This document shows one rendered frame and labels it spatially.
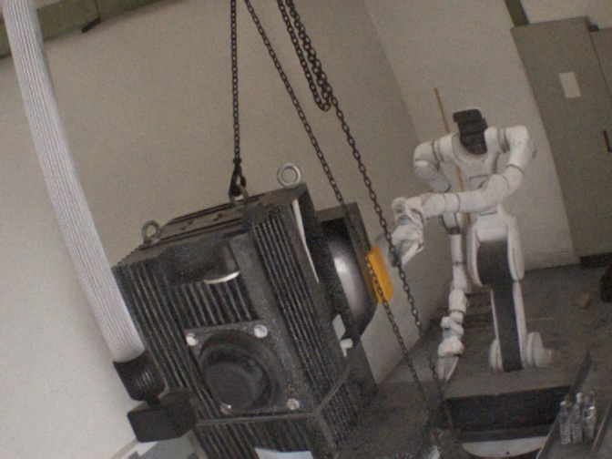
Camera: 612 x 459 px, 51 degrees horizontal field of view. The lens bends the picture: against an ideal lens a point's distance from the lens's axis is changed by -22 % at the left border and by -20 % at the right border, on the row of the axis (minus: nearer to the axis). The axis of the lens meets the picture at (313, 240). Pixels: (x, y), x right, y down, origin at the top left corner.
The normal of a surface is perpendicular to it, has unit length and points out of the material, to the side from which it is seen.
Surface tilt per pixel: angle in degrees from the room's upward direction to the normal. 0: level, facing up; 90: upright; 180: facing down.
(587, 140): 90
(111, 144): 90
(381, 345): 90
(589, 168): 90
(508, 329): 81
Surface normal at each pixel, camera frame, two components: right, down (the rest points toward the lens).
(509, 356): -0.48, 0.24
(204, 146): 0.79, -0.11
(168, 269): 0.88, -0.19
